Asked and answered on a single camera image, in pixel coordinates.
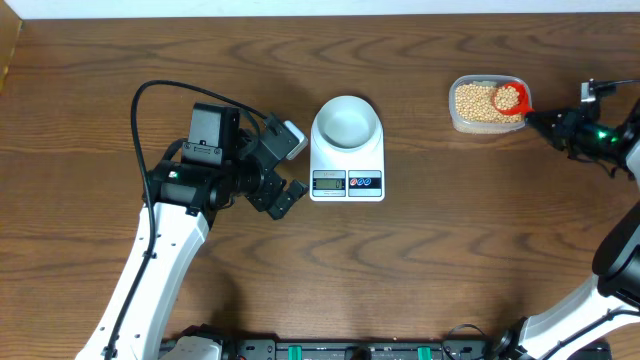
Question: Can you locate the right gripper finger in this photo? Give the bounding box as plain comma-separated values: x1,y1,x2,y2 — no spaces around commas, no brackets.
527,108,569,123
525,117,567,150

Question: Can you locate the red plastic measuring scoop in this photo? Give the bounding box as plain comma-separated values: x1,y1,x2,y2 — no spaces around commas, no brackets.
491,82,533,116

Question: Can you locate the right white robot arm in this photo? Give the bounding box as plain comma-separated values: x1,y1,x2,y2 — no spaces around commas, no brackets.
486,102,639,360

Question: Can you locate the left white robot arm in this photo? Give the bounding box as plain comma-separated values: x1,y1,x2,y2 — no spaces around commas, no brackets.
78,103,308,359

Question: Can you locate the white digital kitchen scale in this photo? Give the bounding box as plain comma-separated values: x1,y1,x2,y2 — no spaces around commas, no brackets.
310,121,385,202

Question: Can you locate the white round bowl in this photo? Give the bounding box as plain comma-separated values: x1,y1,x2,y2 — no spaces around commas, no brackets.
314,95,382,151

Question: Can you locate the clear plastic soybean container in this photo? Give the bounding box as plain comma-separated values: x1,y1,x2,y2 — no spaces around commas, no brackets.
449,75,531,135

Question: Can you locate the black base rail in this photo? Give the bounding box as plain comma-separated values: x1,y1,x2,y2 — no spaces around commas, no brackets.
158,325,490,360

